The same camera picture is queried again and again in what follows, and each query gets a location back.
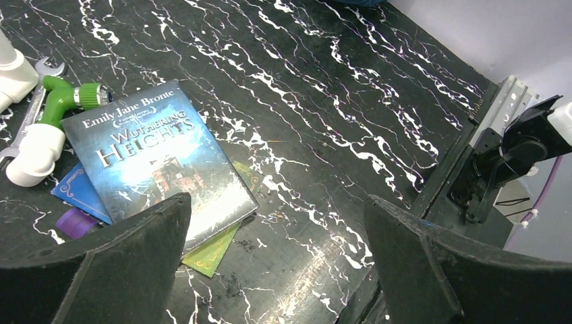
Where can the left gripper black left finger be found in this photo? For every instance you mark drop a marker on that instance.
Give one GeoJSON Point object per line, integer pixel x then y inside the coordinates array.
{"type": "Point", "coordinates": [122, 273]}

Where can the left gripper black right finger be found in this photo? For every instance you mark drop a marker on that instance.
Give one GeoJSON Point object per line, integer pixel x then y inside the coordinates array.
{"type": "Point", "coordinates": [429, 274]}

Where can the Animal Farm green book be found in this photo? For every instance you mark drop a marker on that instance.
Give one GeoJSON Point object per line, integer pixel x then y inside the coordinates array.
{"type": "Point", "coordinates": [206, 258]}

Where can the Wuthering Heights blue book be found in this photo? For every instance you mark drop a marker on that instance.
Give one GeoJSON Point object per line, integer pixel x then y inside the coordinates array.
{"type": "Point", "coordinates": [142, 149]}

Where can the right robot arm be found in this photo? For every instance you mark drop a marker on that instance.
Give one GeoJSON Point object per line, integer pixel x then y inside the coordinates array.
{"type": "Point", "coordinates": [541, 132]}

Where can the purple cylinder object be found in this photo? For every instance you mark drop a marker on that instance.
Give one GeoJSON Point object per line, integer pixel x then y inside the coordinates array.
{"type": "Point", "coordinates": [76, 224]}

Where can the silver wrench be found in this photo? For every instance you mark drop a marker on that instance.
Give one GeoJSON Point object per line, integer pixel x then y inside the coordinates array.
{"type": "Point", "coordinates": [33, 110]}

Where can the white PVC pipe frame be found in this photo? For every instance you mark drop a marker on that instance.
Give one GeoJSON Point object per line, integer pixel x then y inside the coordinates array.
{"type": "Point", "coordinates": [42, 145]}

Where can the green hose nozzle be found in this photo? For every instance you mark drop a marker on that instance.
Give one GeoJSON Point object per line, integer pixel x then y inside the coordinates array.
{"type": "Point", "coordinates": [62, 97]}

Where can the aluminium rail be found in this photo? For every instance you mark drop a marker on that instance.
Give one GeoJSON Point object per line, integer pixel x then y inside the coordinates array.
{"type": "Point", "coordinates": [500, 106]}

